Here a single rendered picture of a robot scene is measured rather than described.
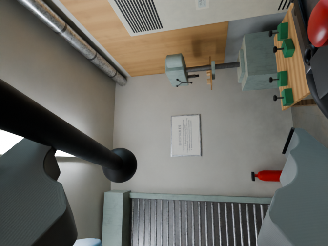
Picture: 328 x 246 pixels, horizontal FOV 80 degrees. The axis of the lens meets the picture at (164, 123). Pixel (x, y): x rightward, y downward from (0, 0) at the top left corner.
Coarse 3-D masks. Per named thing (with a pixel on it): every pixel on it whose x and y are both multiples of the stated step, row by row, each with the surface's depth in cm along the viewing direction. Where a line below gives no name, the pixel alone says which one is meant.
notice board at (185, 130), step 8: (176, 120) 309; (184, 120) 306; (192, 120) 303; (176, 128) 306; (184, 128) 303; (192, 128) 300; (200, 128) 298; (176, 136) 304; (184, 136) 301; (192, 136) 298; (200, 136) 296; (176, 144) 302; (184, 144) 299; (192, 144) 296; (200, 144) 293; (176, 152) 299; (184, 152) 296; (192, 152) 294; (200, 152) 291
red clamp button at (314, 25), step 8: (320, 0) 13; (320, 8) 13; (312, 16) 14; (320, 16) 13; (312, 24) 14; (320, 24) 13; (312, 32) 14; (320, 32) 13; (312, 40) 14; (320, 40) 13
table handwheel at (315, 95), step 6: (306, 78) 29; (312, 78) 28; (312, 84) 28; (312, 90) 28; (312, 96) 28; (318, 96) 27; (318, 102) 27; (324, 102) 27; (324, 108) 27; (324, 114) 27
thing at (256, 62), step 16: (256, 48) 205; (272, 48) 201; (176, 64) 214; (208, 64) 253; (224, 64) 227; (240, 64) 220; (256, 64) 201; (272, 64) 197; (176, 80) 243; (208, 80) 256; (240, 80) 235; (256, 80) 211
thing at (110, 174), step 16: (0, 80) 6; (0, 96) 6; (16, 96) 6; (0, 112) 6; (16, 112) 6; (32, 112) 7; (48, 112) 8; (0, 128) 6; (16, 128) 7; (32, 128) 7; (48, 128) 8; (64, 128) 9; (48, 144) 9; (64, 144) 9; (80, 144) 10; (96, 144) 12; (96, 160) 13; (112, 160) 16; (128, 160) 19; (112, 176) 19; (128, 176) 19
